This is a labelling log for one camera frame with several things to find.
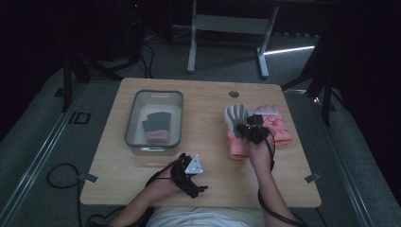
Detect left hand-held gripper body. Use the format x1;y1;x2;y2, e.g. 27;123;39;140
170;153;204;200

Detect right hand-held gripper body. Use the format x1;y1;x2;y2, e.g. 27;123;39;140
247;107;281;146

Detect pink ski glove grey palm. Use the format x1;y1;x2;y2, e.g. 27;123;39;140
223;103;253;161

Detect grey knit glove pink cuff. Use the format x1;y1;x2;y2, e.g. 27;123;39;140
147;111;172;142
142;119;170;144

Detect grey plastic storage bin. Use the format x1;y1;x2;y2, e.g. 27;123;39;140
124;89;184;156

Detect person's right hand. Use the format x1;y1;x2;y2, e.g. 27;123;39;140
248;131;276;173

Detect person's left hand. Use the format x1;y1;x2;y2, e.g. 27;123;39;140
153;174;187;198

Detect pink ski glove printed back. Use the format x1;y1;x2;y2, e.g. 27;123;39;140
252;105;293;147

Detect person's white shirt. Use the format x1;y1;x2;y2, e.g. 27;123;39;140
146;206;267;227

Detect grey metal table clamp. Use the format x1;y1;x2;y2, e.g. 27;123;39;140
77;172;100;185
304;172;322;184

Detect black tripod stand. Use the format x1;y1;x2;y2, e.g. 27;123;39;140
61;44;125;114
281;18;348;128

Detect left hand-held gripper black cable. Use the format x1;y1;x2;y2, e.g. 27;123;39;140
85;156;185;227

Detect hand-held gripper black cable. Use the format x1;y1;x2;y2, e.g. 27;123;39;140
257;133;311;227
85;156;185;227

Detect right hand-held gripper black cable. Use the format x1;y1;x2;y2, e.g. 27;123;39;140
257;133;311;227

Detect white metal desk frame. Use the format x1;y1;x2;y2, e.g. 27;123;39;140
186;0;280;79

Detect metal floor rail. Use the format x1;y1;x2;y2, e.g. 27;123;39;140
285;89;376;227
0;82;90;223

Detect black floor cable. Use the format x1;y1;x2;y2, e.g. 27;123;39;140
46;163;84;227

